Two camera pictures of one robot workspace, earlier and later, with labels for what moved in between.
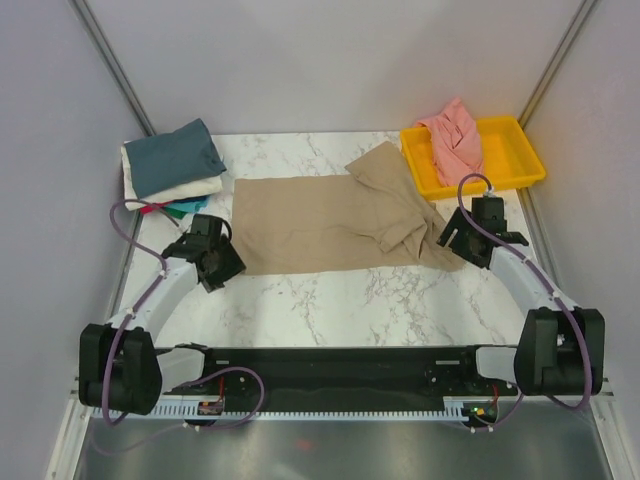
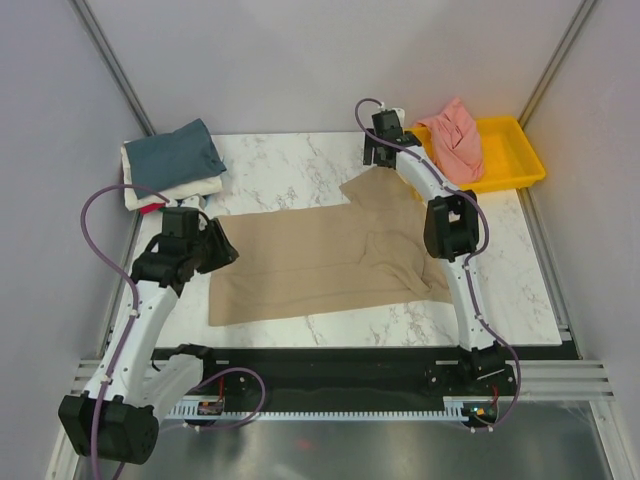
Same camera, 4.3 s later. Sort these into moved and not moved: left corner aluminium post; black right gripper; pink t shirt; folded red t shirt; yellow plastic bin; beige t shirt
Moved: beige t shirt; black right gripper
Not moved: yellow plastic bin; left corner aluminium post; folded red t shirt; pink t shirt
